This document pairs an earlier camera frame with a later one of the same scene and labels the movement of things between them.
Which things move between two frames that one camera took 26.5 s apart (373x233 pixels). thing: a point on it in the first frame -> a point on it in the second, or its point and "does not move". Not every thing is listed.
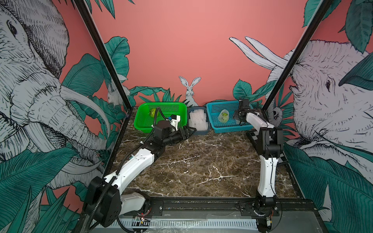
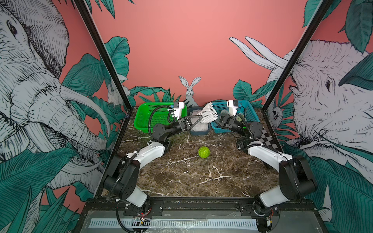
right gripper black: x=236 y=114 -> x=229 y=123
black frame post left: x=113 y=68 does not move
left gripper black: x=186 y=136 -> x=183 y=125
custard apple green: x=152 y=112 -> x=204 y=152
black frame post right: x=324 y=6 does not move
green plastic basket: x=145 y=116 does not move
